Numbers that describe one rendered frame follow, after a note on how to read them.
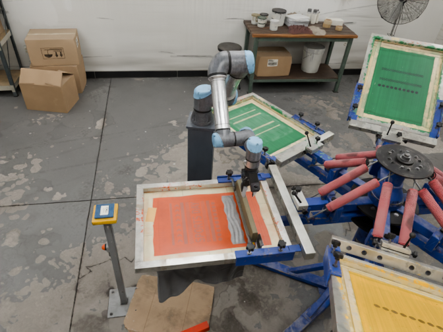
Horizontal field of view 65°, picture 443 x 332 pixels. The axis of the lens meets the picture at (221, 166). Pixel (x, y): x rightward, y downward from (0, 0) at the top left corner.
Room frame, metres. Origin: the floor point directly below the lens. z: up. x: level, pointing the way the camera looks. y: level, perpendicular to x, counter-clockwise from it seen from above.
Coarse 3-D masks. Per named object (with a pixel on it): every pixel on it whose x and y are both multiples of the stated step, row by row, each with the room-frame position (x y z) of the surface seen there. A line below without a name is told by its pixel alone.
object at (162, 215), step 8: (232, 192) 1.53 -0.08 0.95; (248, 192) 1.54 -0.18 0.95; (160, 200) 1.41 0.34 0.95; (168, 200) 1.42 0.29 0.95; (176, 200) 1.42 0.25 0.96; (184, 200) 1.43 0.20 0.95; (192, 200) 1.44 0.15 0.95; (200, 200) 1.44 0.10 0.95; (216, 200) 1.45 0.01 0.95; (248, 200) 1.47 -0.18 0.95; (256, 200) 1.48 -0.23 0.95; (160, 208) 1.35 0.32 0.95; (168, 208) 1.36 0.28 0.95; (216, 208) 1.39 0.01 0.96; (256, 208) 1.42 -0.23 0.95; (160, 216) 1.29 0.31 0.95; (168, 216) 1.30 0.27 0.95; (224, 216) 1.33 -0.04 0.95; (240, 216) 1.34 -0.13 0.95
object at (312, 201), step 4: (292, 200) 1.42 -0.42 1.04; (308, 200) 1.43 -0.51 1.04; (312, 200) 1.43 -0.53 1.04; (316, 200) 1.43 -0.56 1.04; (320, 200) 1.44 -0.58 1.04; (312, 204) 1.40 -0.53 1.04; (316, 204) 1.40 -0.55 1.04; (320, 204) 1.41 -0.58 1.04; (296, 208) 1.37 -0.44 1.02; (312, 208) 1.40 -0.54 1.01; (316, 208) 1.40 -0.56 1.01; (320, 208) 1.41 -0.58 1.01
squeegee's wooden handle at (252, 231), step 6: (240, 180) 1.53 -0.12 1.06; (240, 186) 1.48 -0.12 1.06; (240, 192) 1.43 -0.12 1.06; (240, 198) 1.41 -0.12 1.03; (246, 198) 1.38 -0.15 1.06; (246, 204) 1.34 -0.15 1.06; (246, 210) 1.29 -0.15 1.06; (246, 216) 1.27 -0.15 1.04; (246, 222) 1.26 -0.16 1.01; (252, 222) 1.21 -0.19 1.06; (252, 228) 1.17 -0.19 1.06; (252, 234) 1.14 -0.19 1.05; (252, 240) 1.14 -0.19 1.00
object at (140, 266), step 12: (204, 180) 1.58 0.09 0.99; (216, 180) 1.59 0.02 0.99; (264, 180) 1.62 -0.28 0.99; (264, 192) 1.52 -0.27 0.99; (276, 216) 1.33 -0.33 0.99; (276, 228) 1.27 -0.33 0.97; (288, 240) 1.17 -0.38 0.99; (144, 264) 0.95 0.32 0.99; (156, 264) 0.96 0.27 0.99; (168, 264) 0.97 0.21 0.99; (180, 264) 0.97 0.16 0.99; (192, 264) 0.99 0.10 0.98; (204, 264) 1.00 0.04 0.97; (216, 264) 1.01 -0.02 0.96
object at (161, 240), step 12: (252, 216) 1.35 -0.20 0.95; (156, 228) 1.21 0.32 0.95; (168, 228) 1.21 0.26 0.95; (264, 228) 1.27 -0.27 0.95; (156, 240) 1.13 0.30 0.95; (168, 240) 1.13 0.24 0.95; (228, 240) 1.16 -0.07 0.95; (264, 240) 1.18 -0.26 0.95; (156, 252) 1.05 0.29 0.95; (168, 252) 1.06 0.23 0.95; (180, 252) 1.06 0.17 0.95
